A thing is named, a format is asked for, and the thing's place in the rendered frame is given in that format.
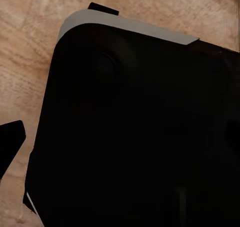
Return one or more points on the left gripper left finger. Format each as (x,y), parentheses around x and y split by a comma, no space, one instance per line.
(12,136)

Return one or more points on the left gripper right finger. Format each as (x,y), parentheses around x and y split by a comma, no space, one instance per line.
(232,136)

